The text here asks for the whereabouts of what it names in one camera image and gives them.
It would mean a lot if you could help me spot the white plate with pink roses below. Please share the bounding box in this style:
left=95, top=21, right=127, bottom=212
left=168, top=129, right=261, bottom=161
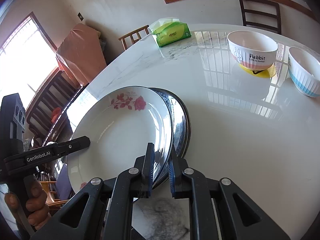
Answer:
left=67, top=86, right=172, bottom=192

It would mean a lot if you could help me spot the white Rabbit bowl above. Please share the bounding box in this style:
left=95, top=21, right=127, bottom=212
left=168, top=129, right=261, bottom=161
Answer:
left=227, top=30, right=278, bottom=71

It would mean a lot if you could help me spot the white ribbed blue cartoon bowl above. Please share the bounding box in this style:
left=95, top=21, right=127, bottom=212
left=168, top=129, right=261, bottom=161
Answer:
left=288, top=47, right=319, bottom=98

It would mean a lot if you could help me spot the person's left hand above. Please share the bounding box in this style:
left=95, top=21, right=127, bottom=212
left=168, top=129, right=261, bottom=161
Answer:
left=4, top=179, right=51, bottom=230

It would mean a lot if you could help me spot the dark wooden bench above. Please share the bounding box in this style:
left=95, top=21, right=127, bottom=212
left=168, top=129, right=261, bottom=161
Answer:
left=26, top=68, right=82, bottom=145

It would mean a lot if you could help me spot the bright side window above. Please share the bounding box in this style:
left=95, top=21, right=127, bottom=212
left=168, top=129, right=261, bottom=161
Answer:
left=1, top=13, right=57, bottom=107

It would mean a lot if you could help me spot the pink covered furniture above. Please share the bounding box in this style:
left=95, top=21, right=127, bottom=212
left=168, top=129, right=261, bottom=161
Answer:
left=55, top=23, right=107, bottom=86

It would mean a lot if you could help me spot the yellow round warning sticker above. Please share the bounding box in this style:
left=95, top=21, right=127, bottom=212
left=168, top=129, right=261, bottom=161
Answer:
left=239, top=64, right=276, bottom=79

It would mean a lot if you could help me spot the light wooden chair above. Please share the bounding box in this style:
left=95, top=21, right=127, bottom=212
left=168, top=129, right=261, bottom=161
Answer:
left=118, top=25, right=149, bottom=50

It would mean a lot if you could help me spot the green tissue pack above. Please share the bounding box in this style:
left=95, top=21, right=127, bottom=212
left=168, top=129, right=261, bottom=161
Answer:
left=149, top=17, right=191, bottom=48

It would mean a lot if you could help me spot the dark wooden chair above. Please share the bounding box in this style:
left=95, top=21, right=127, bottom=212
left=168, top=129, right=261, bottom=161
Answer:
left=239, top=0, right=282, bottom=35

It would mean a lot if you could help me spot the black wall switch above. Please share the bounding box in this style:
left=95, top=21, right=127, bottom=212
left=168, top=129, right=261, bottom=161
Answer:
left=78, top=12, right=84, bottom=21

